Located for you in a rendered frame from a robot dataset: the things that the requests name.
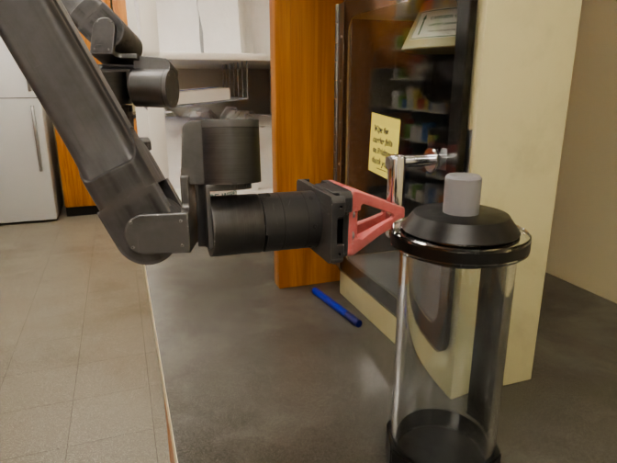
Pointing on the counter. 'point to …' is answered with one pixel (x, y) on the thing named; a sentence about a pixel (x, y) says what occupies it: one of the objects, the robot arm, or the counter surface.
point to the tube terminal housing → (514, 146)
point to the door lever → (395, 190)
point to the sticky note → (383, 142)
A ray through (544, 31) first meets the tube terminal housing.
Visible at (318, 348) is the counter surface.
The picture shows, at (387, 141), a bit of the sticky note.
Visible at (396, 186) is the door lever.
